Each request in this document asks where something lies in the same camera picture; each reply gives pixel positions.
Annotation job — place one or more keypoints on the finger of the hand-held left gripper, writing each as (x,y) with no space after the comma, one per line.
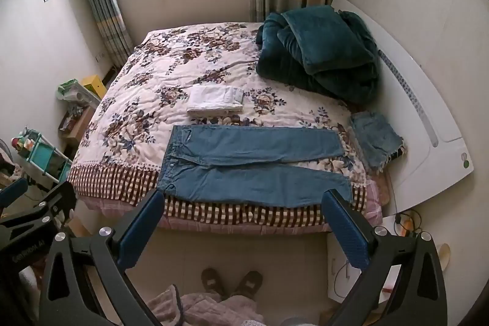
(53,202)
(13,192)

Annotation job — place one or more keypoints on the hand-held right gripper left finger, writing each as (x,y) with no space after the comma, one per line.
(140,224)

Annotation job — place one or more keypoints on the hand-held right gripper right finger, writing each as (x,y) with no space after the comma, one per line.
(345,234)

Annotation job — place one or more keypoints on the blue denim pants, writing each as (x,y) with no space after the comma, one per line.
(248,188)

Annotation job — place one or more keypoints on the white folded pants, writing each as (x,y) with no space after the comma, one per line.
(214,100)

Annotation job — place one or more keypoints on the teal storage cart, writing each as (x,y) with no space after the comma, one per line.
(44,158)

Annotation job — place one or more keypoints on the cardboard box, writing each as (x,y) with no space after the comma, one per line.
(78,123)

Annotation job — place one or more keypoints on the folded frayed denim shorts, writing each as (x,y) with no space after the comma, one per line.
(376,139)

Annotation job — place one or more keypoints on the pink fleece garment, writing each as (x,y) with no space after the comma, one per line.
(214,310)

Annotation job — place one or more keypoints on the green plastic bag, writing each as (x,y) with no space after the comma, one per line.
(68,89)

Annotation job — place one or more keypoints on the yellow box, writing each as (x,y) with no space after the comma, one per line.
(93,86)

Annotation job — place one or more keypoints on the floral quilted bed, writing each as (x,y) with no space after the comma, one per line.
(160,74)

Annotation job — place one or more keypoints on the white curved headboard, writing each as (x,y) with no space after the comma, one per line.
(416,89)

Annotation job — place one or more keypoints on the teal plush blanket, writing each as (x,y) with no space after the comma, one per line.
(317,51)

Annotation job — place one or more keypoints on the wall outlet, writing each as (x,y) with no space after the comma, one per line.
(100,56)

